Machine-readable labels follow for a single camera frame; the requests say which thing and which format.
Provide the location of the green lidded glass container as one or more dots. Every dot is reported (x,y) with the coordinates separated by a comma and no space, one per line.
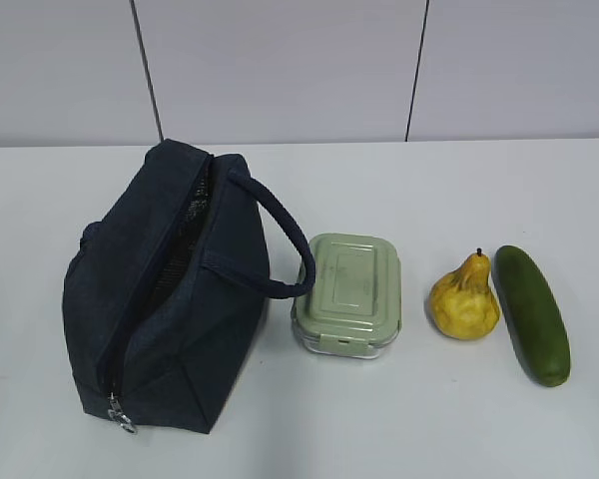
(354,307)

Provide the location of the navy blue lunch bag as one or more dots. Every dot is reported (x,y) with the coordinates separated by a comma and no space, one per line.
(164,297)

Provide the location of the yellow pear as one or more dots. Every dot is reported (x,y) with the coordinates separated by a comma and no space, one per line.
(462,303)

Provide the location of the green cucumber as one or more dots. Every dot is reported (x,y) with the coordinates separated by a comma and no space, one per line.
(534,321)

